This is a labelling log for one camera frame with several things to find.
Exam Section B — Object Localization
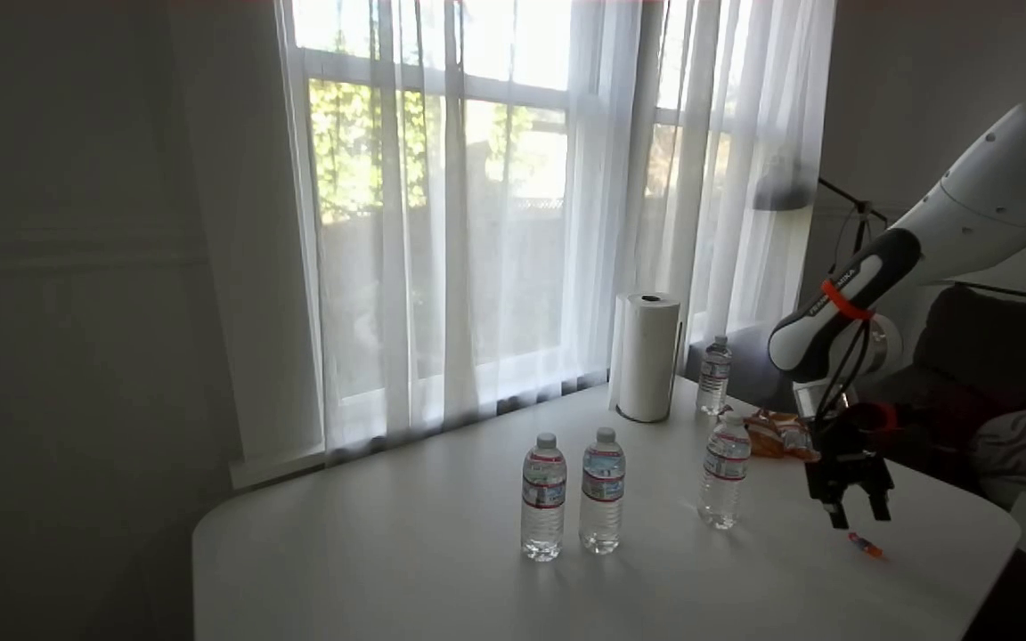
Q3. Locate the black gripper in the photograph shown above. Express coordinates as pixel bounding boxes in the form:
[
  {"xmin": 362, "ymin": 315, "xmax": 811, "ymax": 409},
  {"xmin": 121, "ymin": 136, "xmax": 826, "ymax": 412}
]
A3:
[{"xmin": 806, "ymin": 404, "xmax": 898, "ymax": 534}]

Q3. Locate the clear plastic water bottle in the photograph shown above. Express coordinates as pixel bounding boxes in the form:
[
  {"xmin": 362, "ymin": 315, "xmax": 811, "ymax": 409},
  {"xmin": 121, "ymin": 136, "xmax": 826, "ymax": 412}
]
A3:
[
  {"xmin": 699, "ymin": 404, "xmax": 756, "ymax": 534},
  {"xmin": 578, "ymin": 422, "xmax": 631, "ymax": 559},
  {"xmin": 694, "ymin": 336, "xmax": 733, "ymax": 420},
  {"xmin": 516, "ymin": 429, "xmax": 568, "ymax": 571}
]

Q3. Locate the orange snack bag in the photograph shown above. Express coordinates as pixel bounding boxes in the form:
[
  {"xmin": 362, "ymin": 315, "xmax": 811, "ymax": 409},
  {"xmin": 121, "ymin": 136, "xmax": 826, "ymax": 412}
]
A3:
[{"xmin": 740, "ymin": 404, "xmax": 830, "ymax": 469}]

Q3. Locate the dark sofa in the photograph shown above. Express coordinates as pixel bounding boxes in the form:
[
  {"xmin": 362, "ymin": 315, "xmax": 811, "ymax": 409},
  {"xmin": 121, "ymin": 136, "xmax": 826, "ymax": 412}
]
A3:
[{"xmin": 724, "ymin": 281, "xmax": 1026, "ymax": 502}]

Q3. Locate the white paper towel roll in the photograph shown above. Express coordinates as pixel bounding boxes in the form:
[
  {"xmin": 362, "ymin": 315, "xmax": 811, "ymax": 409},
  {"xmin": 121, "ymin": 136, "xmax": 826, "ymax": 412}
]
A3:
[{"xmin": 609, "ymin": 289, "xmax": 685, "ymax": 427}]

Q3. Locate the sheer white curtain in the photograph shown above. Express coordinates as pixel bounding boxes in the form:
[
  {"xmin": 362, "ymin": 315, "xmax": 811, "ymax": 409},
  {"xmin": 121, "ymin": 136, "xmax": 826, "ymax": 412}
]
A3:
[
  {"xmin": 640, "ymin": 0, "xmax": 841, "ymax": 377},
  {"xmin": 168, "ymin": 0, "xmax": 647, "ymax": 491}
]

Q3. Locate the white framed window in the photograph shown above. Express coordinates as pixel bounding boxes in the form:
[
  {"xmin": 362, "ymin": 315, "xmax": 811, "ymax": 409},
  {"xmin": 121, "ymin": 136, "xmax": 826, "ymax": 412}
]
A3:
[{"xmin": 277, "ymin": 0, "xmax": 730, "ymax": 457}]

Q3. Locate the orange cable strap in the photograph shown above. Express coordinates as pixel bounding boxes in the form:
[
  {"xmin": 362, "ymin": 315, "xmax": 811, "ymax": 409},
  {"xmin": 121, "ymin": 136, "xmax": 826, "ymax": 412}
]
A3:
[{"xmin": 819, "ymin": 279, "xmax": 871, "ymax": 323}]

